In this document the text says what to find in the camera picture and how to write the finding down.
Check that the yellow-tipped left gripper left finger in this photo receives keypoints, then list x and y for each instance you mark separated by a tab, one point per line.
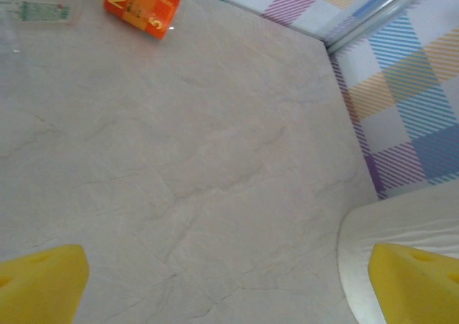
39	288

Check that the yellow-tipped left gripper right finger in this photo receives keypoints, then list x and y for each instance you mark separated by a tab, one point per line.
419	291

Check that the white label clear bottle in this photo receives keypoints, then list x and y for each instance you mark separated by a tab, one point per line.
43	12

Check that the orange small carton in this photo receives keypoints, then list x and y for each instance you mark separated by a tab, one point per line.
143	5

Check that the white round bin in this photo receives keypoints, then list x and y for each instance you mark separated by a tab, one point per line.
394	223

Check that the aluminium frame post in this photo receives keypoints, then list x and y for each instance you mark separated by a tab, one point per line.
373	19

